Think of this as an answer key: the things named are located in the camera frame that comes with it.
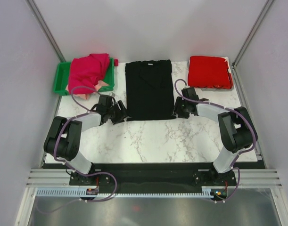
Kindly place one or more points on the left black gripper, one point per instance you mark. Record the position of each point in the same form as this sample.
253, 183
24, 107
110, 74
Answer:
122, 114

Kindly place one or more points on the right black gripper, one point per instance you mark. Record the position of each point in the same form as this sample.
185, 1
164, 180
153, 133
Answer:
179, 101

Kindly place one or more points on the black t shirt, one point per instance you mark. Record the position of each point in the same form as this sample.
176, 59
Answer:
149, 90

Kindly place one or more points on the peach pink t shirt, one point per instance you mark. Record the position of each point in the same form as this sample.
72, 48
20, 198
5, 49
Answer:
89, 88

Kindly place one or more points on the magenta t shirt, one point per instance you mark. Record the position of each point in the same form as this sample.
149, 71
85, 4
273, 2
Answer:
89, 66

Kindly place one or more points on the green plastic tray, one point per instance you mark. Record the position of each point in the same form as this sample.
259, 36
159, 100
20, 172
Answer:
62, 79

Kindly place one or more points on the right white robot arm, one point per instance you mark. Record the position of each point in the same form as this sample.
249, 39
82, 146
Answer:
238, 134

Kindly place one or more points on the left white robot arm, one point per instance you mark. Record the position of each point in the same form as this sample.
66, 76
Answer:
64, 136

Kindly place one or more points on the folded red t shirt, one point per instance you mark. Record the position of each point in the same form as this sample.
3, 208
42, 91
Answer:
208, 71

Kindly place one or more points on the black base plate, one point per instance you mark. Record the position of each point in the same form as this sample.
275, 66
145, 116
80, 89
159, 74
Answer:
194, 174

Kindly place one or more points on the white slotted cable duct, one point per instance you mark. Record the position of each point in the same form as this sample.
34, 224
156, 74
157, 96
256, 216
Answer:
87, 193

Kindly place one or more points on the left aluminium frame post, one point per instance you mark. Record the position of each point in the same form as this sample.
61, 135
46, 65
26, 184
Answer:
42, 23

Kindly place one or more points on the aluminium frame post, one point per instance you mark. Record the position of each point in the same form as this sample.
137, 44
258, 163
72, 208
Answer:
257, 24
42, 23

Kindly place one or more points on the right aluminium frame post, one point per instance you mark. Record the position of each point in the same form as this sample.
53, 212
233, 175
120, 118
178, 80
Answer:
257, 24

